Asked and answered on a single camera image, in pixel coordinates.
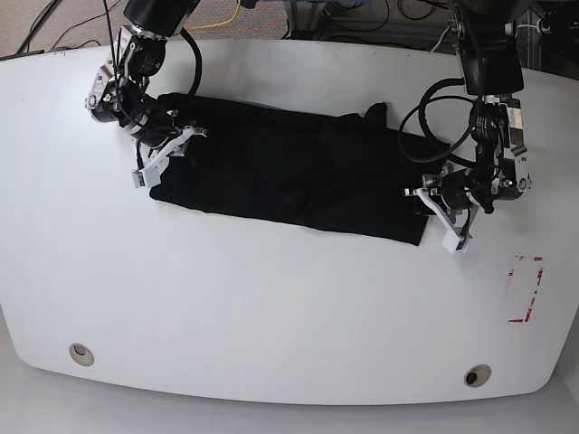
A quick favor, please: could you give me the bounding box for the yellow cable on floor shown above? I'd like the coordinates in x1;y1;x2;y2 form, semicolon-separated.
185;0;240;32

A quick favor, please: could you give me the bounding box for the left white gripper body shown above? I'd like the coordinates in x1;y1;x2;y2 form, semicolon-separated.
402;165;479;253

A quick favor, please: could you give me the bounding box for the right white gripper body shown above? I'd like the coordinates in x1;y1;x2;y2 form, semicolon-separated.
132;126;207;185

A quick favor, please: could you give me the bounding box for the black cable on floor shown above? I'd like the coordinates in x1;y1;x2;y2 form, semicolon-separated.
17;0;123;53

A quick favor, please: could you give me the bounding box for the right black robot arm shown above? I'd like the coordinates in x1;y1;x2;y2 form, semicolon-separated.
85;0;207;188

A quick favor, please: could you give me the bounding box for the white cable on floor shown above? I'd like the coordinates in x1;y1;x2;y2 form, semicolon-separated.
429;22;458;54

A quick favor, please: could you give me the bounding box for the left table cable grommet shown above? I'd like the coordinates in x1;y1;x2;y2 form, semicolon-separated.
69;343;95;367

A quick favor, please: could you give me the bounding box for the right table cable grommet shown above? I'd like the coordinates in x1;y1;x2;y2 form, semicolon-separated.
464;364;492;388

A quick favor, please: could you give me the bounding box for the red tape rectangle marking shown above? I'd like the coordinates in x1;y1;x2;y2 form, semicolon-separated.
503;256;546;324

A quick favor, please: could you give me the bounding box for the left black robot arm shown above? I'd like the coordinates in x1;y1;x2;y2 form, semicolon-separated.
398;1;531;253

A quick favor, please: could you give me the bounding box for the table cable grommet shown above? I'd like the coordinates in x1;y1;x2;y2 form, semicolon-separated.
464;364;492;388
69;343;95;367

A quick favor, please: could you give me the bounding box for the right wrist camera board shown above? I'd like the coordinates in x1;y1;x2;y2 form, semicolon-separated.
132;170;147;188

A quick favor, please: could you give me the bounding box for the black t-shirt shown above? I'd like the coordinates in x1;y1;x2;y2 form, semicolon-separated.
150;93;441;245

